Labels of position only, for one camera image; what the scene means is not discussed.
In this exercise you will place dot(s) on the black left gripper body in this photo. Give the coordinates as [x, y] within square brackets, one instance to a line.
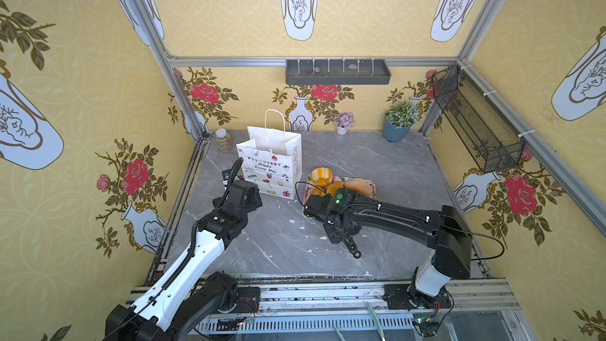
[232, 177]

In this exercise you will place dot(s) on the black metal tongs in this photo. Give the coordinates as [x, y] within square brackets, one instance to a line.
[352, 247]

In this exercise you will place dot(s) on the striped twisted bread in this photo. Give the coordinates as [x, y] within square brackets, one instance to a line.
[333, 187]

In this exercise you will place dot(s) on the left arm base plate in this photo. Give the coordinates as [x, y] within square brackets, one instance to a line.
[242, 301]

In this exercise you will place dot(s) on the green plant blue pot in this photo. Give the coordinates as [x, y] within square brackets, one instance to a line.
[399, 120]

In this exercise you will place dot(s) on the black wire mesh basket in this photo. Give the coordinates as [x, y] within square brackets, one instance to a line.
[490, 139]

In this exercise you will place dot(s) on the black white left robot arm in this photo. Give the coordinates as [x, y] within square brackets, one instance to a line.
[172, 307]

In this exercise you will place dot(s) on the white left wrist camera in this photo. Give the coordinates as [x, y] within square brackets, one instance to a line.
[226, 175]

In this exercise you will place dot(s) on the small purple flower pot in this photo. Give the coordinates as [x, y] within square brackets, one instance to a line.
[344, 121]

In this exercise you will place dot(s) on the grey wall shelf rack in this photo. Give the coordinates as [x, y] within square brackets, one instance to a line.
[337, 71]

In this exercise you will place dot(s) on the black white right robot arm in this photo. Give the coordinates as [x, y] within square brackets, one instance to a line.
[444, 231]

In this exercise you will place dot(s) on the floral rectangular tray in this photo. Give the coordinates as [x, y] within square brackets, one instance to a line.
[313, 190]

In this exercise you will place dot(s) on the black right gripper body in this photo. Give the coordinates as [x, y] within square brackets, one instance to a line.
[312, 204]

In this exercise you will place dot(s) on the white printed paper bag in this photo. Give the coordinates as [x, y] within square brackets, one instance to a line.
[272, 159]

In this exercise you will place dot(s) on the glass jar with sprinkles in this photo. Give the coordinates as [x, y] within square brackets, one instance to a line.
[224, 140]

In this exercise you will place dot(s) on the seeded brown bun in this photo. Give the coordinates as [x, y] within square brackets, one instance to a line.
[363, 186]

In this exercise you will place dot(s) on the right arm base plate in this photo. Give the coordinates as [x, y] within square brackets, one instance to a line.
[406, 296]

